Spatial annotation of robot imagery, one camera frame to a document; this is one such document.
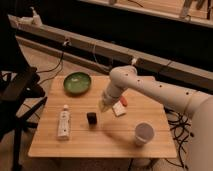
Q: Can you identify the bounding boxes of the wooden table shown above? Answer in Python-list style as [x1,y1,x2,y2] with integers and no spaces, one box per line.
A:
[28,76,177,158]

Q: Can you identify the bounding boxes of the black chair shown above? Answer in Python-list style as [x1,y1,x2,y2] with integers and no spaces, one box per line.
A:
[0,11,47,171]

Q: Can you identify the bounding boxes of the green round plate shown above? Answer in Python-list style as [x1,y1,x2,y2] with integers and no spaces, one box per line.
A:
[63,72,91,95]

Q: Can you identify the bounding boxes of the white tube with cap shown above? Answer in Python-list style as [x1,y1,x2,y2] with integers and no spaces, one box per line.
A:
[57,105,70,140]

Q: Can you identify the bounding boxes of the black floor cables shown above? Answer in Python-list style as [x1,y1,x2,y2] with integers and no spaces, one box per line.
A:
[164,108,196,169]

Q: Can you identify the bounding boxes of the white bottle on ledge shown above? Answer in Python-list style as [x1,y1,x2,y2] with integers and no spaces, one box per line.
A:
[30,7,42,26]

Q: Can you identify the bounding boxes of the black eraser block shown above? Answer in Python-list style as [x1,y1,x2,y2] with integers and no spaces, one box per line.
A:
[87,112,97,124]

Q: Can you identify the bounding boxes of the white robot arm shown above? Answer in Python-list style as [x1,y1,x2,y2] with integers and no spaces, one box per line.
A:
[100,65,213,171]

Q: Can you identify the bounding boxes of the orange carrot toy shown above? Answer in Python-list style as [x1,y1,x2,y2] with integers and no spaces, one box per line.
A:
[120,96,128,107]

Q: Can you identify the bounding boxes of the white rectangular sponge block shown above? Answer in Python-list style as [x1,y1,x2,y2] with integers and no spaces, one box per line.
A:
[112,101,126,117]

